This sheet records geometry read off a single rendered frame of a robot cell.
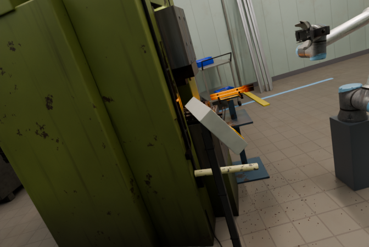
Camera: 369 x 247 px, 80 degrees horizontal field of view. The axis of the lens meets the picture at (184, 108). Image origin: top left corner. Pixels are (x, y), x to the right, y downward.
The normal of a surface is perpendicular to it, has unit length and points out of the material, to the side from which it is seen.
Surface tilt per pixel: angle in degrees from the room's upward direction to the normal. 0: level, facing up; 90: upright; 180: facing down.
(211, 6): 90
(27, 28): 90
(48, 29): 90
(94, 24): 90
